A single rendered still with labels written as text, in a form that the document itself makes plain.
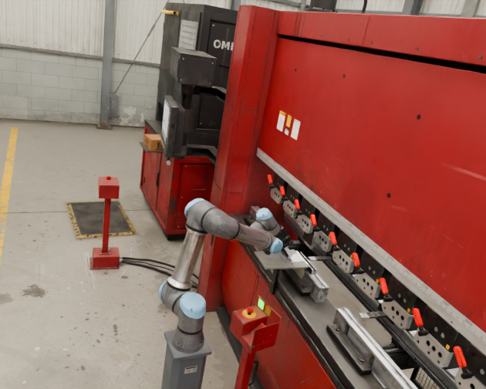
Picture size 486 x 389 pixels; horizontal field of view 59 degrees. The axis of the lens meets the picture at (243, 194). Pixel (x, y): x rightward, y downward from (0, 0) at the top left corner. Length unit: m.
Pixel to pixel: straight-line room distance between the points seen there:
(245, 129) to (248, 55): 0.48
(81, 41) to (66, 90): 0.93
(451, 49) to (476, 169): 0.42
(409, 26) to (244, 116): 1.42
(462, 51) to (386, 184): 0.57
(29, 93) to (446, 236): 7.87
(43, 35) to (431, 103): 7.52
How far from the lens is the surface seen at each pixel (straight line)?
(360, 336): 2.08
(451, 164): 1.62
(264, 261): 2.37
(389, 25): 1.96
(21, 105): 8.76
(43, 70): 8.64
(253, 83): 2.93
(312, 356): 2.23
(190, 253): 1.96
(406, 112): 1.81
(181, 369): 2.09
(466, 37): 1.65
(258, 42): 2.91
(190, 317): 1.95
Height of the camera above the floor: 2.14
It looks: 21 degrees down
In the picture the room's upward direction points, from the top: 10 degrees clockwise
